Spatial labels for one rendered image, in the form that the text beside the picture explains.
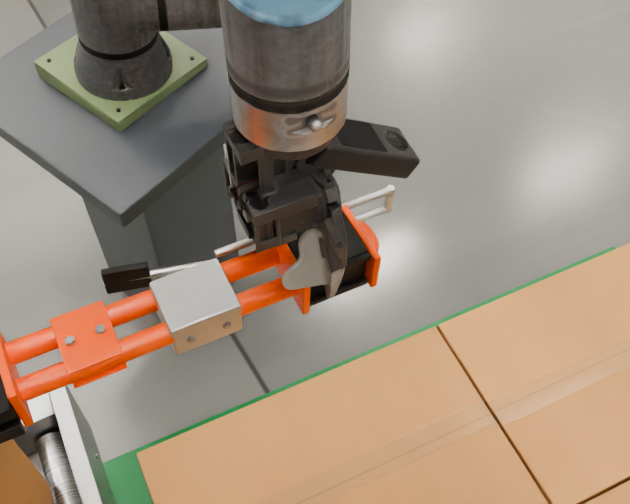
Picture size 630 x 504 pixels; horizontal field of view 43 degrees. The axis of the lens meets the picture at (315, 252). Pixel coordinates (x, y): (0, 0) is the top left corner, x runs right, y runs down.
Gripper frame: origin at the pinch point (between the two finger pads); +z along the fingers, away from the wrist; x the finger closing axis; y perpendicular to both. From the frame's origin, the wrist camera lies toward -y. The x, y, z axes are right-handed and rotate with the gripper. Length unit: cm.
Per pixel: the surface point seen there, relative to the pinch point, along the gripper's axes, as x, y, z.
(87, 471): -15, 34, 60
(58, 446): -24, 38, 67
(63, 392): -30, 34, 60
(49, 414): -28, 37, 62
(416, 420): -2, -21, 67
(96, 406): -58, 34, 121
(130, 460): -41, 30, 121
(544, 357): -3, -48, 67
